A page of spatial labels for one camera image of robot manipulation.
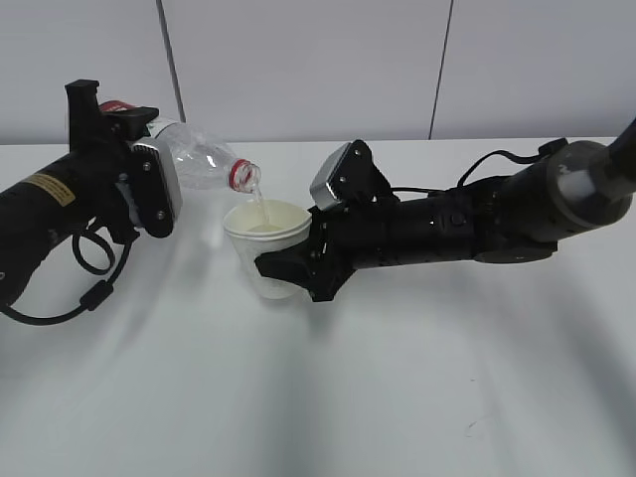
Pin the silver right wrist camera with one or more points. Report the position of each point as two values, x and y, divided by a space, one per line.
349 177

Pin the white paper cup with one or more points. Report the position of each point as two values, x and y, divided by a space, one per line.
255 229

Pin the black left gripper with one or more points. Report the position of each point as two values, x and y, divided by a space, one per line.
100 155

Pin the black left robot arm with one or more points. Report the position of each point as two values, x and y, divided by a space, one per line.
37 214

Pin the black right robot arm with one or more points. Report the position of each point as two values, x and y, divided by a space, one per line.
564 190

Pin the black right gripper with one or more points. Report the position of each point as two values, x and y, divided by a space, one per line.
341 242

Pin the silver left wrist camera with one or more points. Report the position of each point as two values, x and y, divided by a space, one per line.
150 187

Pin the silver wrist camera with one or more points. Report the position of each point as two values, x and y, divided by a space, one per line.
150 187
349 177

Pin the clear plastic water bottle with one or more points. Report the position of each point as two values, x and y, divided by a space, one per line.
202 161

